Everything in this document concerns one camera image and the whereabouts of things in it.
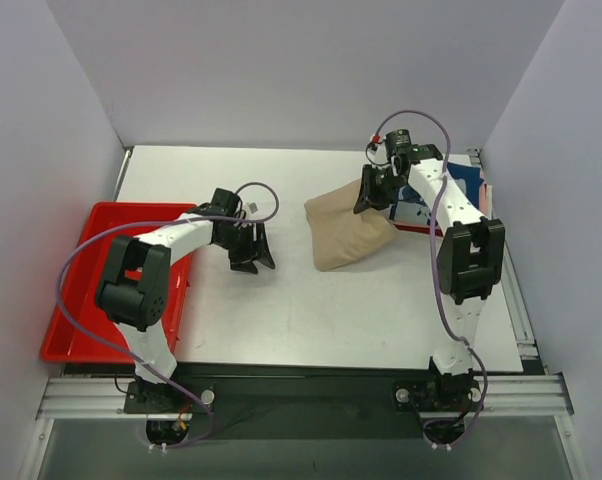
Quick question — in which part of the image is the folded blue printed t-shirt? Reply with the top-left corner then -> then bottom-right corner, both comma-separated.
389,155 -> 483,226

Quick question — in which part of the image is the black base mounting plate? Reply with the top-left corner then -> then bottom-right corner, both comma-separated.
116,365 -> 487,447

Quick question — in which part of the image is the aluminium frame rail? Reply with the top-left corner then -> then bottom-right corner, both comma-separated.
38,372 -> 574,420

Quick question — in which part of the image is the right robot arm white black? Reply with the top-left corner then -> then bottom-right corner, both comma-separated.
353,129 -> 505,408

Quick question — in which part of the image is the beige t-shirt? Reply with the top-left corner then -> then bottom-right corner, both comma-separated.
304,181 -> 397,272

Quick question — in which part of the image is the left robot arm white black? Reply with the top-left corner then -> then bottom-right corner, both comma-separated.
95,188 -> 276,412

